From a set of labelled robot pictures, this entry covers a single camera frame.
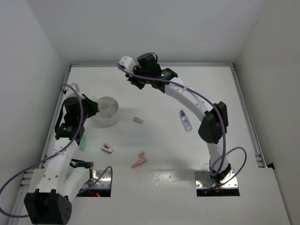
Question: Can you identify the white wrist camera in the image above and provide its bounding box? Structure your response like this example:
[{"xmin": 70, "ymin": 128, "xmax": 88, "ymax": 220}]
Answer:
[
  {"xmin": 60, "ymin": 83, "xmax": 83, "ymax": 99},
  {"xmin": 119, "ymin": 56, "xmax": 137, "ymax": 72}
]

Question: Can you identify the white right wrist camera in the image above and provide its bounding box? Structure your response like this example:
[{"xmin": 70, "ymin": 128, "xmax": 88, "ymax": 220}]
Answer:
[{"xmin": 119, "ymin": 56, "xmax": 137, "ymax": 72}]

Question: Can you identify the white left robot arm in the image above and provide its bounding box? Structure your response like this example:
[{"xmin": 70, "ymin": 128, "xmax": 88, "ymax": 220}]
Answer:
[{"xmin": 24, "ymin": 95, "xmax": 98, "ymax": 225}]

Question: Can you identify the pink white stapler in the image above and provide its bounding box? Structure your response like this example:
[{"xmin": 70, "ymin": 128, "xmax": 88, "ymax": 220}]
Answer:
[{"xmin": 101, "ymin": 142, "xmax": 114, "ymax": 154}]

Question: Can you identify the white round divided container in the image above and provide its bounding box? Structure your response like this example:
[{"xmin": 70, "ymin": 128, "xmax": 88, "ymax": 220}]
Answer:
[{"xmin": 95, "ymin": 97, "xmax": 120, "ymax": 126}]

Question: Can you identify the pink highlighter pen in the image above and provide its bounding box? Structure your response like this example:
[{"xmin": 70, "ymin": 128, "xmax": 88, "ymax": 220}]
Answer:
[{"xmin": 131, "ymin": 157, "xmax": 148, "ymax": 169}]

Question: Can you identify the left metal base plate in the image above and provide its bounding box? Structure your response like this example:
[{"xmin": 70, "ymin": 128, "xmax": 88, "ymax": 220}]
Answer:
[{"xmin": 81, "ymin": 169, "xmax": 112, "ymax": 190}]

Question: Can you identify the small yellow eraser block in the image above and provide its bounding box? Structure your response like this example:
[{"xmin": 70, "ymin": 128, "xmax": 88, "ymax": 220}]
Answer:
[{"xmin": 139, "ymin": 151, "xmax": 146, "ymax": 158}]

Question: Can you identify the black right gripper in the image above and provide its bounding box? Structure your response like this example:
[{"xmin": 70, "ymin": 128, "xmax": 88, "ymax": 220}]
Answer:
[{"xmin": 125, "ymin": 65, "xmax": 150, "ymax": 90}]

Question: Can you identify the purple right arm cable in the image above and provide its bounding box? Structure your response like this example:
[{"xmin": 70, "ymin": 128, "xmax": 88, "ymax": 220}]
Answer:
[{"xmin": 117, "ymin": 63, "xmax": 248, "ymax": 189}]

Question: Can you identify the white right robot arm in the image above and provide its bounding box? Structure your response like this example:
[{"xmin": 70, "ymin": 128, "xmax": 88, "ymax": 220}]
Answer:
[{"xmin": 118, "ymin": 53, "xmax": 231, "ymax": 184}]

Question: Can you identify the white rectangular eraser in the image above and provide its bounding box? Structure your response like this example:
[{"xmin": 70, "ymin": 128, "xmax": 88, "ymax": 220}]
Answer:
[{"xmin": 133, "ymin": 117, "xmax": 143, "ymax": 124}]

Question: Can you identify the clear blue spray bottle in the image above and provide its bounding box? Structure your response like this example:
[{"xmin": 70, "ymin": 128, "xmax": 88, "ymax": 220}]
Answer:
[{"xmin": 180, "ymin": 110, "xmax": 193, "ymax": 132}]

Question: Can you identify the small green highlighter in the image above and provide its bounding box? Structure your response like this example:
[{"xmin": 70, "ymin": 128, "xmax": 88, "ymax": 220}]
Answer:
[{"xmin": 79, "ymin": 135, "xmax": 86, "ymax": 150}]

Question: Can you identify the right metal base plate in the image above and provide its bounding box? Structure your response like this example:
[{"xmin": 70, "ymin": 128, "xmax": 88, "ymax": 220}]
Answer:
[{"xmin": 194, "ymin": 170, "xmax": 239, "ymax": 190}]

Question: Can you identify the metal base plate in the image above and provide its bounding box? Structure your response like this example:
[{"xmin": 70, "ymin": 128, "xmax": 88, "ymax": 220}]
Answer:
[
  {"xmin": 81, "ymin": 169, "xmax": 112, "ymax": 190},
  {"xmin": 194, "ymin": 170, "xmax": 239, "ymax": 190}
]

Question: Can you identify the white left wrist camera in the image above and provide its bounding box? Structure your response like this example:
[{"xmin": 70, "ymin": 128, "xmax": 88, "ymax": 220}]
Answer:
[{"xmin": 60, "ymin": 83, "xmax": 83, "ymax": 99}]

